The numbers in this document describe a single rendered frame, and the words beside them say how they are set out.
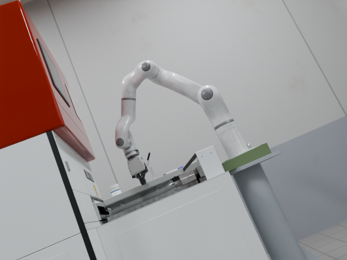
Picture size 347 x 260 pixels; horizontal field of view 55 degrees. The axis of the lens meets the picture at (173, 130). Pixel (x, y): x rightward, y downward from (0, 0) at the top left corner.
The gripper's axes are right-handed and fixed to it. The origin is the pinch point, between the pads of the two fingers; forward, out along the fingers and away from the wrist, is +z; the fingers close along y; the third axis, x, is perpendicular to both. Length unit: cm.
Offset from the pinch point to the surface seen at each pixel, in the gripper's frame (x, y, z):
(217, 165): 24, -49, 10
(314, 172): -175, -95, 45
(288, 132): -175, -90, -1
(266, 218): 4, -56, 43
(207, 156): 25, -46, 4
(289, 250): 3, -60, 61
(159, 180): -15.6, -3.6, 2.0
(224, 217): 33, -44, 33
